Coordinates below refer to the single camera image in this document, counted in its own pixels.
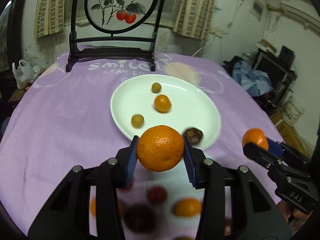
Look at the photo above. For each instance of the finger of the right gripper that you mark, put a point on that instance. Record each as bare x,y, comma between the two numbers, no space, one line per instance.
262,157
275,147

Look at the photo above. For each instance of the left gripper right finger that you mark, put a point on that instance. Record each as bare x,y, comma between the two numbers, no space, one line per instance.
204,173

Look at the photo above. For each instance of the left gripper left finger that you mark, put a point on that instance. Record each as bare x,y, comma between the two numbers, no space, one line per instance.
115,173

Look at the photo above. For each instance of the dark red plum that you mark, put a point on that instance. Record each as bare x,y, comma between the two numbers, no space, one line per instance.
157,195

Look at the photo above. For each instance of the large orange mandarin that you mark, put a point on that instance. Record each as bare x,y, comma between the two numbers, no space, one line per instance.
160,148

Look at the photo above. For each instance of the brown mangosteen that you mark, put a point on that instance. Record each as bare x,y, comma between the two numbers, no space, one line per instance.
140,219

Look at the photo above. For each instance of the yellow-green pear-like fruit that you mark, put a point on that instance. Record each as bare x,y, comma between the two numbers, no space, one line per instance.
137,120

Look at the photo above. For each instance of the small orange fruit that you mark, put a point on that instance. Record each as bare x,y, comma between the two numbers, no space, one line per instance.
162,104

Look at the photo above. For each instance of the small yellow-green fruit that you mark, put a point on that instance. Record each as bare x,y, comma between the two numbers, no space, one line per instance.
156,87

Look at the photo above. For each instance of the right hand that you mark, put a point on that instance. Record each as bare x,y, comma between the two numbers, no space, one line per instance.
293,217

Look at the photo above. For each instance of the white bucket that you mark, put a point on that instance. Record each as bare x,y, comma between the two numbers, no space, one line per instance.
291,111

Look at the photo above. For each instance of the blue cloth pile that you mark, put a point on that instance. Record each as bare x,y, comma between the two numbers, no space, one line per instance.
254,82

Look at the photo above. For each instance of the purple tablecloth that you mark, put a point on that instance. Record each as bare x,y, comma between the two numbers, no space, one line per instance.
62,131

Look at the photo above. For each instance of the white oval plate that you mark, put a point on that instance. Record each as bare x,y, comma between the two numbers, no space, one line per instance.
145,101

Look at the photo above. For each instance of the white plastic bag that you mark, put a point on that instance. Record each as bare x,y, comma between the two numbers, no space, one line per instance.
24,74

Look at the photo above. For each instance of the beige checked curtain right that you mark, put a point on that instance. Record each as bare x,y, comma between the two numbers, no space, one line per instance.
194,18

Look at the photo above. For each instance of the beige checked curtain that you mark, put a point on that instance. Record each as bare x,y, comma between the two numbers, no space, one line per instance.
194,18
49,17

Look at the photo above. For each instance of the round painted screen on stand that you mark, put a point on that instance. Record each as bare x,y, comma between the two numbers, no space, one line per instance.
114,19

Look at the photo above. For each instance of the beige checked curtain left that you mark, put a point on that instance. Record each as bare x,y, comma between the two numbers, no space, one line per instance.
49,17

